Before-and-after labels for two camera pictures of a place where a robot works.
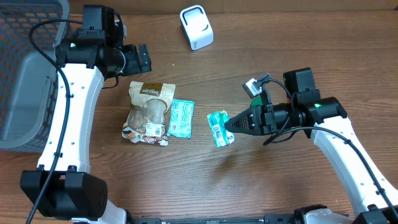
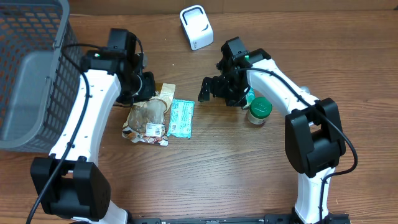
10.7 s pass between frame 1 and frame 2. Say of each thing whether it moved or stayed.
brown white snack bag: stayed
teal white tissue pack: moved
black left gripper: moved
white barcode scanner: stayed
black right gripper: moved
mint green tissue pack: stayed
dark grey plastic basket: stayed
